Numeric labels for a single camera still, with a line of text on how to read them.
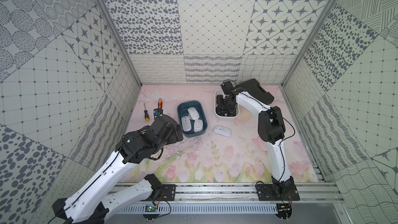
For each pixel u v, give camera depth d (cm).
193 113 101
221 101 93
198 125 95
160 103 109
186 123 96
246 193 76
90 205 38
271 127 58
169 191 74
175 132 51
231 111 101
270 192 73
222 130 95
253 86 115
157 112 59
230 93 76
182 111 104
